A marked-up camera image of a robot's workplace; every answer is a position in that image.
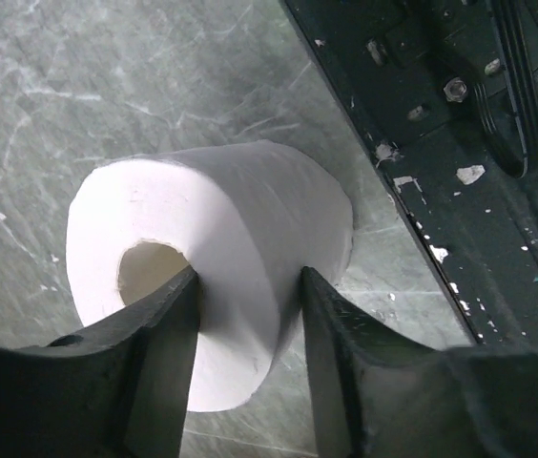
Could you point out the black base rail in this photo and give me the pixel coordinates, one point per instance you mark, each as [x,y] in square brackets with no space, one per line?
[444,98]

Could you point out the plain white roll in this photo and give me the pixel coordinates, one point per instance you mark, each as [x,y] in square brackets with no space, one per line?
[246,217]

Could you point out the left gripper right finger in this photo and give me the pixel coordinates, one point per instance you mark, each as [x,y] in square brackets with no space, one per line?
[376,393]

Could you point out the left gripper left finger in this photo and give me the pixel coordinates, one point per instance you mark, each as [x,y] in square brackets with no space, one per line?
[117,388]

